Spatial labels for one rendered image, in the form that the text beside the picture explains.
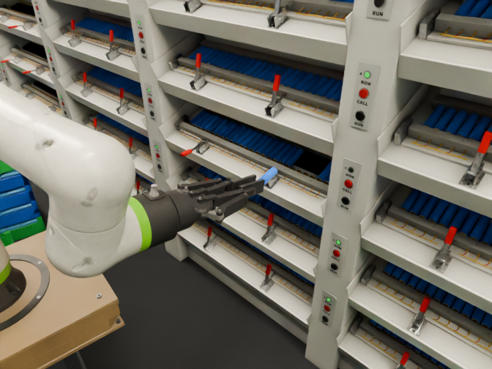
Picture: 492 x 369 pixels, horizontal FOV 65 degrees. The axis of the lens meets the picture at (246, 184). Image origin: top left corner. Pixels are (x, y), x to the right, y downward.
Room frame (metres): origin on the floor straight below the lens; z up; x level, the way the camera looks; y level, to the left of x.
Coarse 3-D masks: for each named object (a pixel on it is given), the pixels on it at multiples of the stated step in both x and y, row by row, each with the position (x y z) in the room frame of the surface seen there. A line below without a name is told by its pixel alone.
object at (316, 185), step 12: (192, 132) 1.10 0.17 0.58; (204, 132) 1.08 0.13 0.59; (216, 144) 1.03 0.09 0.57; (228, 144) 1.00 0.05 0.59; (228, 156) 0.97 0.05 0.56; (240, 156) 0.96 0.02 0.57; (252, 156) 0.93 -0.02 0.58; (276, 168) 0.87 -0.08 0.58; (288, 168) 0.86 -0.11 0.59; (300, 180) 0.82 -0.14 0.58; (312, 180) 0.80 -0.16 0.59; (324, 192) 0.77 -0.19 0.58
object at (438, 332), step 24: (384, 264) 0.71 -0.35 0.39; (360, 288) 0.66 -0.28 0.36; (384, 288) 0.65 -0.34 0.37; (408, 288) 0.63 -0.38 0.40; (432, 288) 0.62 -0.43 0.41; (360, 312) 0.64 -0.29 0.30; (384, 312) 0.60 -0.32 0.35; (408, 312) 0.59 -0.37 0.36; (432, 312) 0.58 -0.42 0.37; (456, 312) 0.56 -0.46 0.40; (480, 312) 0.55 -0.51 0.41; (408, 336) 0.55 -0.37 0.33; (432, 336) 0.53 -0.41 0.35; (456, 336) 0.52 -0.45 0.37; (480, 336) 0.51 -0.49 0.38; (456, 360) 0.48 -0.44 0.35; (480, 360) 0.47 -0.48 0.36
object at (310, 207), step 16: (176, 112) 1.17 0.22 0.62; (192, 112) 1.21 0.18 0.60; (160, 128) 1.12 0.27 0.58; (176, 128) 1.15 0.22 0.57; (176, 144) 1.09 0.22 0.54; (192, 144) 1.07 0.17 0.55; (208, 160) 0.98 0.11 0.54; (224, 160) 0.97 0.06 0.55; (240, 160) 0.96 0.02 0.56; (224, 176) 0.96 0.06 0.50; (240, 176) 0.90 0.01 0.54; (256, 176) 0.88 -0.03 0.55; (272, 192) 0.82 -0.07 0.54; (288, 192) 0.81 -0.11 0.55; (304, 192) 0.80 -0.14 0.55; (288, 208) 0.80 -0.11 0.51; (304, 208) 0.75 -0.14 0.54; (320, 208) 0.74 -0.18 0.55; (320, 224) 0.73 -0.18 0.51
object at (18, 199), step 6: (30, 186) 1.32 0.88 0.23; (24, 192) 1.30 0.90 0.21; (30, 192) 1.31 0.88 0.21; (0, 198) 1.26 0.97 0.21; (6, 198) 1.27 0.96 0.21; (12, 198) 1.28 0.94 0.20; (18, 198) 1.29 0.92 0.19; (24, 198) 1.30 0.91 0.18; (30, 198) 1.31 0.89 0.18; (0, 204) 1.25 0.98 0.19; (6, 204) 1.26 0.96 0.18; (12, 204) 1.27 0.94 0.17; (18, 204) 1.28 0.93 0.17; (0, 210) 1.25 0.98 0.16
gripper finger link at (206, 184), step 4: (208, 180) 0.67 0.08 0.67; (212, 180) 0.67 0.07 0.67; (216, 180) 0.67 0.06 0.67; (220, 180) 0.67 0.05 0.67; (180, 184) 0.63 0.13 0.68; (184, 184) 0.64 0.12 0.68; (188, 184) 0.64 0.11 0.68; (192, 184) 0.64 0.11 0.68; (196, 184) 0.64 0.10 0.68; (200, 184) 0.65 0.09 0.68; (204, 184) 0.65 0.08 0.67; (208, 184) 0.66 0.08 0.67; (212, 184) 0.66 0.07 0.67; (180, 188) 0.63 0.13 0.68; (188, 188) 0.63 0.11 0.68; (192, 188) 0.64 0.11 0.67; (196, 188) 0.64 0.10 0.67; (204, 188) 0.65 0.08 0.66
